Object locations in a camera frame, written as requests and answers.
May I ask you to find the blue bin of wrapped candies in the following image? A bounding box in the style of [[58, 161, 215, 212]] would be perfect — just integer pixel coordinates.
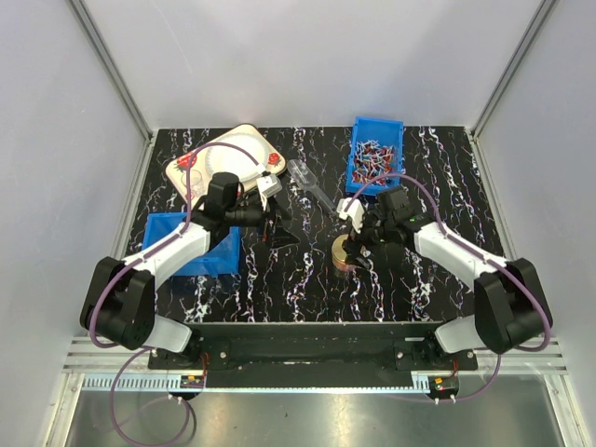
[[345, 116, 404, 194]]

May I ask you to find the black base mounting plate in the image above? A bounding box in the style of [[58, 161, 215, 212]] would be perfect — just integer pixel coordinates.
[[148, 322, 478, 377]]

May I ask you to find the clear plastic scoop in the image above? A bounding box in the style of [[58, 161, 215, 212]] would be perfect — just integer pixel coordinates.
[[287, 159, 337, 216]]

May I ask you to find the blue bin of star candies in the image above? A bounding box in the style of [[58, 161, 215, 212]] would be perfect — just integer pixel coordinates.
[[142, 212, 241, 277]]

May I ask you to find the white slotted cable duct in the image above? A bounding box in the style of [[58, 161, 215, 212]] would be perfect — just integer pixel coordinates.
[[83, 371, 457, 393]]

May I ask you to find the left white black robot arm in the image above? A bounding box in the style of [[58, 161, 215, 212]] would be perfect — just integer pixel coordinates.
[[80, 172, 289, 369]]

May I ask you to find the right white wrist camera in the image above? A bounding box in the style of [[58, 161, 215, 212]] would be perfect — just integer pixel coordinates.
[[336, 197, 365, 235]]

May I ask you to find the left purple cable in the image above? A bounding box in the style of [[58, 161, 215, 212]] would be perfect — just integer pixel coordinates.
[[88, 142, 262, 443]]

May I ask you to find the white paper plate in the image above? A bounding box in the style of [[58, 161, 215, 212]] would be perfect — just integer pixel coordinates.
[[205, 133, 269, 183]]

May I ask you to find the clear glass jar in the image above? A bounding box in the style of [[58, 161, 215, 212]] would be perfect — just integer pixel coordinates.
[[332, 258, 357, 277]]

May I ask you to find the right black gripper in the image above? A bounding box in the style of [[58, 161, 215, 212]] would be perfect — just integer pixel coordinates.
[[342, 208, 395, 270]]

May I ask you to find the white round jar lid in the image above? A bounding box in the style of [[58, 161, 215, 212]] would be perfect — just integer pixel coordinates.
[[331, 234, 349, 264]]

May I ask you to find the small clear glass cup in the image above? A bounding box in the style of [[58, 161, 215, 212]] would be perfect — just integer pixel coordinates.
[[181, 169, 205, 200]]

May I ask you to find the aluminium frame rail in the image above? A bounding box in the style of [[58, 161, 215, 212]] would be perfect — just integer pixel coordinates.
[[62, 337, 568, 375]]

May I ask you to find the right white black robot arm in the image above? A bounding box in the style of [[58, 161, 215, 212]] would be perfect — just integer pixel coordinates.
[[337, 186, 553, 370]]

